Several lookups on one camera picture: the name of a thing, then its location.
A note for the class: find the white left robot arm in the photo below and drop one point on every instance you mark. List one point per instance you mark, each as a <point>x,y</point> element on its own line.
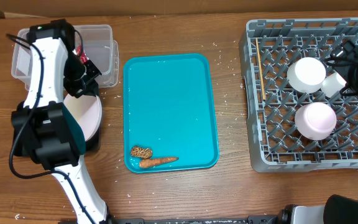
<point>50,45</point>

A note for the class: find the pink white bowl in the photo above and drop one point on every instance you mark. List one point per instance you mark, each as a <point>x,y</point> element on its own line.
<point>315,121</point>

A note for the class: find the orange carrot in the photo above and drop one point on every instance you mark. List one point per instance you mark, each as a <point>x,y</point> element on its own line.
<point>147,163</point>

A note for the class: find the white cup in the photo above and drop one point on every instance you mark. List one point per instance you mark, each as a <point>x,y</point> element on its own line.
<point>332,84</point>

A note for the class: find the white plate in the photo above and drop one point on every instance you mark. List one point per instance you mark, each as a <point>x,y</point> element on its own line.
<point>87,111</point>

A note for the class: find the clear plastic bin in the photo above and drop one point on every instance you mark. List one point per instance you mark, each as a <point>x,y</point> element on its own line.
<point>98,45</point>

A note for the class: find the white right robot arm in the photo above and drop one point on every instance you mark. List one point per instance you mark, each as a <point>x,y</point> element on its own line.
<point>337,209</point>

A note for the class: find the black bin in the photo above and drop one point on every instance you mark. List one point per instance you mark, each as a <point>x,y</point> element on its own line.
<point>51,133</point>

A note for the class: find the red silver snack wrapper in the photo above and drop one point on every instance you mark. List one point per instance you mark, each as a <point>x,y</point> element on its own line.
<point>81,54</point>

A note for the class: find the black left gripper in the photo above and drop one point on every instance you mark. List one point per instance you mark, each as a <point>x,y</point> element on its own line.
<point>84,89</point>

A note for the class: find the teal plastic tray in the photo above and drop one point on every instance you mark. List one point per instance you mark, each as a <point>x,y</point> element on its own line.
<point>168,106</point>

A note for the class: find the wooden chopstick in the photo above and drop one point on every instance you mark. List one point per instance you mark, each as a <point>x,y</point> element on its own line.
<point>260,68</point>

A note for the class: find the grey dishwasher rack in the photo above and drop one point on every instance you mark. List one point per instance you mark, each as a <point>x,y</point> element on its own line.
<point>274,141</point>

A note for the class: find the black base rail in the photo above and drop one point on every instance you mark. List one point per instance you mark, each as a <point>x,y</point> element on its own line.
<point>253,219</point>

